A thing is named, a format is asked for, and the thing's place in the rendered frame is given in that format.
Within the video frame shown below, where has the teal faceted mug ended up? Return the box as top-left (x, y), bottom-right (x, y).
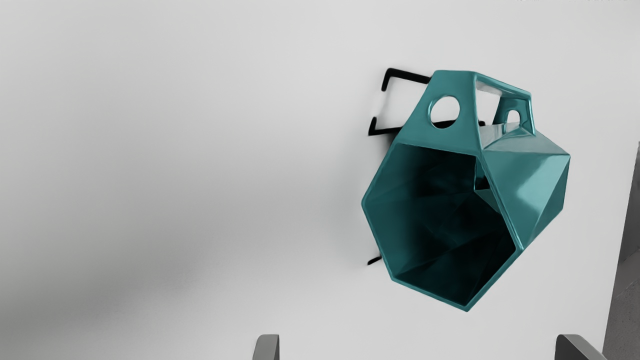
top-left (361, 69), bottom-right (572, 313)

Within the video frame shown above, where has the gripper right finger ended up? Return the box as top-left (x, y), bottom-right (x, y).
top-left (555, 334), bottom-right (607, 360)

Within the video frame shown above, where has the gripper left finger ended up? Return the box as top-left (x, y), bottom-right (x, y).
top-left (252, 334), bottom-right (280, 360)

